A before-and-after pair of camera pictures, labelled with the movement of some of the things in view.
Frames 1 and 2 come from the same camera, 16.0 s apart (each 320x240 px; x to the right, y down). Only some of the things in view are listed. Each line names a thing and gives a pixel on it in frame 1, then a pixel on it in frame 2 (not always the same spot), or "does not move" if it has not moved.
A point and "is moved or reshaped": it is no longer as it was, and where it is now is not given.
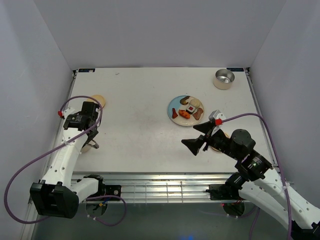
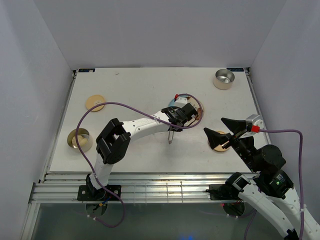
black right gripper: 194,144 → 215,138
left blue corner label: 86,70 does not move
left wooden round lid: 98,97 does not move
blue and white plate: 185,110 does not move
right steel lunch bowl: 223,79 does not move
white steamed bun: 195,103 is moved or reshaped
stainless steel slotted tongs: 96,145 → 170,139
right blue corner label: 235,69 does not move
